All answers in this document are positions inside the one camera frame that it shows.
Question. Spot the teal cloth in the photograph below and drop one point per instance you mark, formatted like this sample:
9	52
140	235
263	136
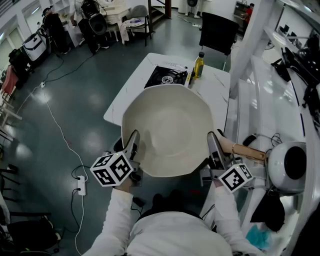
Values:
258	237

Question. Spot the black induction cooktop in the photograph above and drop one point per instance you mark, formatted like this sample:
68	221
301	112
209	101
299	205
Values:
166	77

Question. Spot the black folding chair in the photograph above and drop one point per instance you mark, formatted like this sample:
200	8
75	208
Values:
32	232

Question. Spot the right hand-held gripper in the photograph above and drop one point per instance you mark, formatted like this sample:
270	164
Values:
235	177

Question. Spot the small white floor socket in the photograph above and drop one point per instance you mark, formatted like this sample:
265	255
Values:
42	84

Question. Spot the white round robot head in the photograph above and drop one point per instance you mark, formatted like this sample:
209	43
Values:
277	160

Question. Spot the person's right forearm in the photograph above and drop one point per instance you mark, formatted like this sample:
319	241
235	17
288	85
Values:
228	217

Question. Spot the black cloth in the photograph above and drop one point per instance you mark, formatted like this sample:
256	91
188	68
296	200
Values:
268	212

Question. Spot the white metal shelf frame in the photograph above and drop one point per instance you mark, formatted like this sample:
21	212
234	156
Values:
246	45

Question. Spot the black gear on shelf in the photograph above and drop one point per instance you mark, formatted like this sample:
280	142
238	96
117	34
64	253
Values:
285	70

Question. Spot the white wheeled cart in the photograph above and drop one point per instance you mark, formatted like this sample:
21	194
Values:
35	47

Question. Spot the black office chair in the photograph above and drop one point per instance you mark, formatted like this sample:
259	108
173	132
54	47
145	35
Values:
217	32

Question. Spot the person's white shirt torso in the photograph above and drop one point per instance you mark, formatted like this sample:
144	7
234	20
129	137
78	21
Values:
175	235

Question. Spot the yellow oil bottle black cap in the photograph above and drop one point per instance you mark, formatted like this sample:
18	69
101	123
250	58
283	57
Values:
199	66

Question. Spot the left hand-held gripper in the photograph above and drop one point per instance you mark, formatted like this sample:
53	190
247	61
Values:
110	170

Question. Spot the black power adapter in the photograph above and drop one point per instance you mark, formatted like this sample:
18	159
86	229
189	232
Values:
138	201

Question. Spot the slim white power strip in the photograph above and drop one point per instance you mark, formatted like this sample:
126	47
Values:
196	25

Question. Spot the chair draped with clothes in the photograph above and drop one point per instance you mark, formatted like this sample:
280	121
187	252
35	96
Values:
136	22

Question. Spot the person's left forearm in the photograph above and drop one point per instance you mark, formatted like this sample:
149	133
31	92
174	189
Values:
117	220

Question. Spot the white dressing table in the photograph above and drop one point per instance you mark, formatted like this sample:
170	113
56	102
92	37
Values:
116	15

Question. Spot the red cloth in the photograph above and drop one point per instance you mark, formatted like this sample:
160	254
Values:
9	80

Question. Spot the person's black trousers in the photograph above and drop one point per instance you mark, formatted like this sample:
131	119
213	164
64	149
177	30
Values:
172	200

